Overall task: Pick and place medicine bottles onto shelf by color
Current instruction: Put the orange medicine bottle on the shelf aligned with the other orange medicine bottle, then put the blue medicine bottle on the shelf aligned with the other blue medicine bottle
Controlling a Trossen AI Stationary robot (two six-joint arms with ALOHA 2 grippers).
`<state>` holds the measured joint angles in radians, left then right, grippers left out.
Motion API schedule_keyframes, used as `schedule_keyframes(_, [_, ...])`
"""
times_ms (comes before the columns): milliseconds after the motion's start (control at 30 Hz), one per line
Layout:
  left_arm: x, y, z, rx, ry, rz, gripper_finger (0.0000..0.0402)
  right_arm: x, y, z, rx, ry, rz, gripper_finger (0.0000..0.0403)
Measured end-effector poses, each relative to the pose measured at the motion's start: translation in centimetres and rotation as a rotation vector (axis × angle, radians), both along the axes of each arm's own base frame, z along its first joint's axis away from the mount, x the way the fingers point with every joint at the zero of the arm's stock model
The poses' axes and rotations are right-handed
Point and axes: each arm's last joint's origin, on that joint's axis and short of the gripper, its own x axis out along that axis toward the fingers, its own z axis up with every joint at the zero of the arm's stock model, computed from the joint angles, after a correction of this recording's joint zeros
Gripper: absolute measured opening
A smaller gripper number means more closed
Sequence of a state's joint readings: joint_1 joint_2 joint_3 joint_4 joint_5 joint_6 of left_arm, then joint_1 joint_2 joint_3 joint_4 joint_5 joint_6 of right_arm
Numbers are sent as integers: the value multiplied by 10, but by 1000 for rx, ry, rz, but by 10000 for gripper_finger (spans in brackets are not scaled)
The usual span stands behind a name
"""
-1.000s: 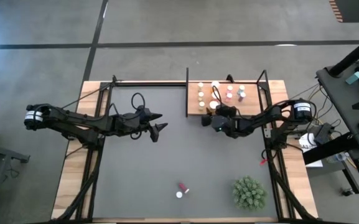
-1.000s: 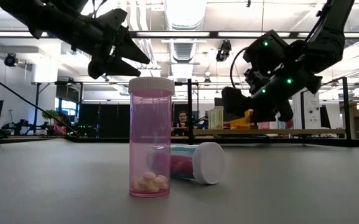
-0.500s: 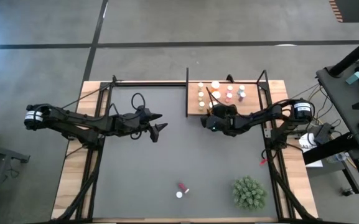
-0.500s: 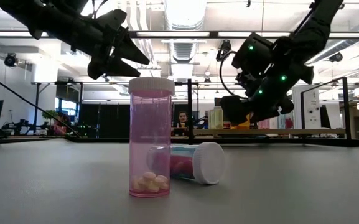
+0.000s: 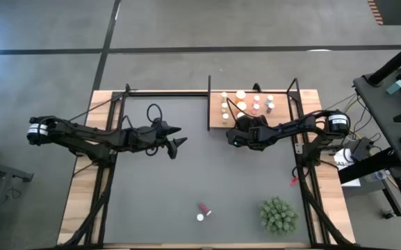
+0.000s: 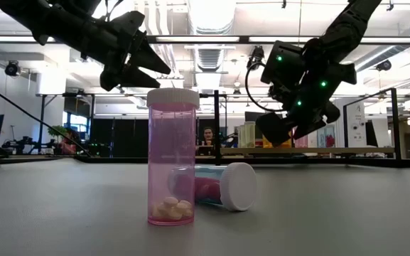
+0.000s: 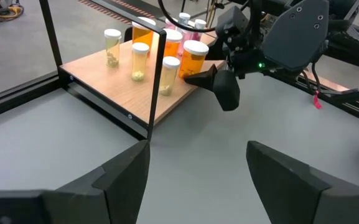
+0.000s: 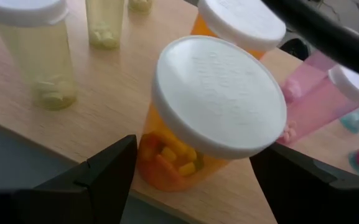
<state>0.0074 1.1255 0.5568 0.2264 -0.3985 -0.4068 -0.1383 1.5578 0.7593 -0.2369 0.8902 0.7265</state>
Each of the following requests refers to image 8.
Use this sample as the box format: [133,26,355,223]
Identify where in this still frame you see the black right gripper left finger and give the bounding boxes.
[0,134,138,224]

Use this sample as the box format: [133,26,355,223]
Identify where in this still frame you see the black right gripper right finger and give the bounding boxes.
[249,143,359,224]

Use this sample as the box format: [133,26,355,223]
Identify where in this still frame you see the tall pink pill bottle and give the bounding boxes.
[275,65,359,147]

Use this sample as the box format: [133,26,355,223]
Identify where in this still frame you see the blue bottle white pills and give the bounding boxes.
[339,104,359,134]

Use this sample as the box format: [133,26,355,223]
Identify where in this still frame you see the small pink pill bottle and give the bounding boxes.
[281,49,338,105]

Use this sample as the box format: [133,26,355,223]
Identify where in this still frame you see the small orange pill bottle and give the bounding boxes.
[136,35,288,192]

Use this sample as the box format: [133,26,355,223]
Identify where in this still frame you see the large pale green pill bottle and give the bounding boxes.
[0,0,78,111]

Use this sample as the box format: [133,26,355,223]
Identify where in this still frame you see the small pale green pill bottle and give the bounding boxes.
[85,0,126,50]
[127,0,154,15]

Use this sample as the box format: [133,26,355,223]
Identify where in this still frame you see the large orange pill bottle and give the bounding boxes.
[190,0,287,60]

